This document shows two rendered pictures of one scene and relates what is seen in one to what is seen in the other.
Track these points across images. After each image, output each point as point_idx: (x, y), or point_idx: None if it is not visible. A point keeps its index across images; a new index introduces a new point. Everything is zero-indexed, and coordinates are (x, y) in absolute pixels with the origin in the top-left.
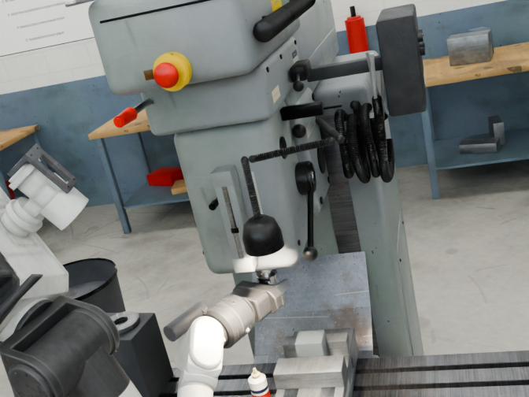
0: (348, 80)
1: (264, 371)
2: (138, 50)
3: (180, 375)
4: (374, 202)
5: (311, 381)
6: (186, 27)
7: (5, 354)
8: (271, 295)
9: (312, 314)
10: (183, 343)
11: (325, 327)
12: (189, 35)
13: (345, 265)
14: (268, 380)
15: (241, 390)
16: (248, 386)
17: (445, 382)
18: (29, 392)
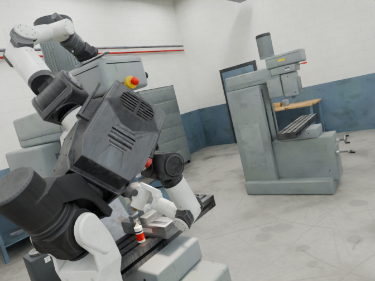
0: None
1: (120, 241)
2: (119, 74)
3: None
4: None
5: (157, 214)
6: (131, 68)
7: (164, 153)
8: (140, 183)
9: (109, 226)
10: (139, 194)
11: (117, 227)
12: (133, 71)
13: (112, 202)
14: (127, 240)
15: (123, 246)
16: (123, 245)
17: None
18: (174, 167)
